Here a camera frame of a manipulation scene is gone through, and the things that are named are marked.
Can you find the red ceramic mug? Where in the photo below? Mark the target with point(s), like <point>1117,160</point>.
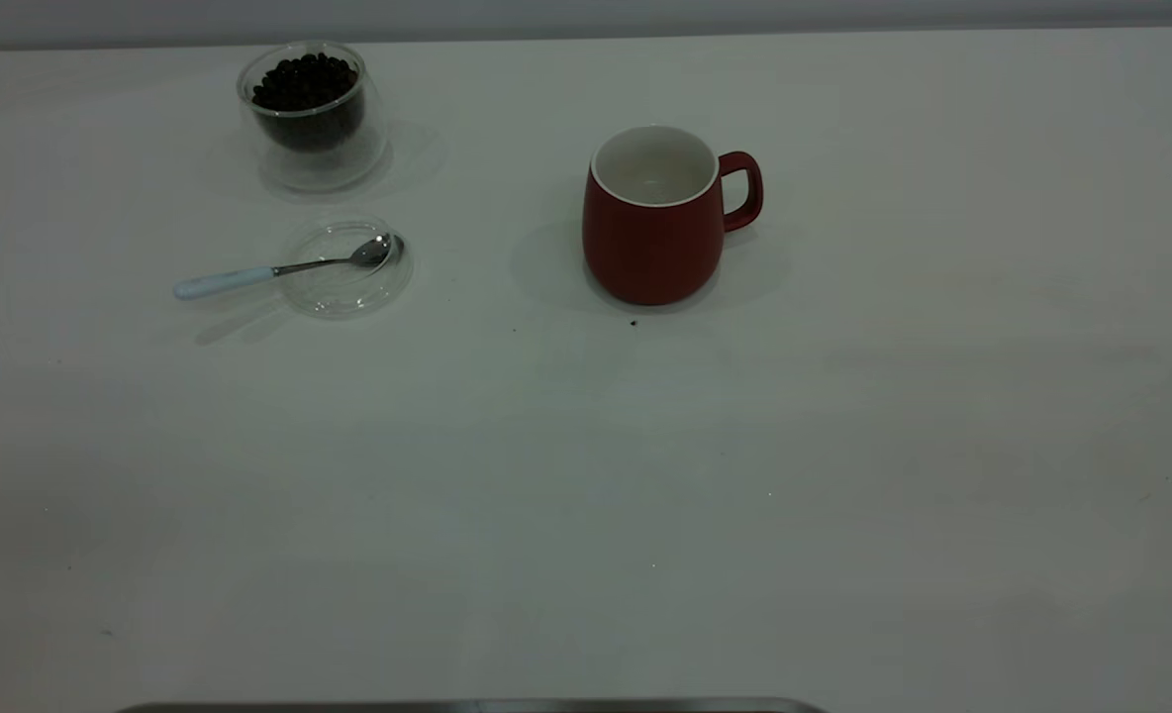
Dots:
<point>645,257</point>

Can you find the clear round glass saucer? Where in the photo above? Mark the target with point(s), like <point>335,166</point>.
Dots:
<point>348,294</point>

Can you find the dark coffee beans heap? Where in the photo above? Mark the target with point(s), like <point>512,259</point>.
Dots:
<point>304,94</point>

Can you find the clear double-wall glass cup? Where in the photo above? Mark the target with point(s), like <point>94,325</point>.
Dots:
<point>321,174</point>

